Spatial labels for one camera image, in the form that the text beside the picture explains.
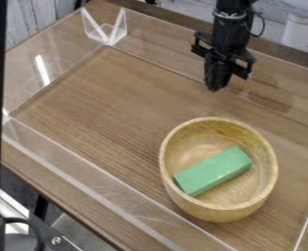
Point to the white cylindrical container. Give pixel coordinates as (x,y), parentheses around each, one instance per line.
(294,36)

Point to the clear acrylic corner bracket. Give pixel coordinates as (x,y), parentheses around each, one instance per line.
(106,34)

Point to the clear acrylic enclosure wall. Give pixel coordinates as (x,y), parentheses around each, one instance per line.
(88,109)

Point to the grey metal clamp plate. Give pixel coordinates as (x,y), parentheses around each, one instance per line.
(55,241)

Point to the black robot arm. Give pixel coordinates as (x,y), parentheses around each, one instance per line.
(232,6)

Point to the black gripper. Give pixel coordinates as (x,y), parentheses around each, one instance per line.
(223,48)

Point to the green rectangular block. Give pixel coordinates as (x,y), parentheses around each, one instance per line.
(211,172)

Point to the brown wooden bowl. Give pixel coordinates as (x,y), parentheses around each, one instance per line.
(193,142)

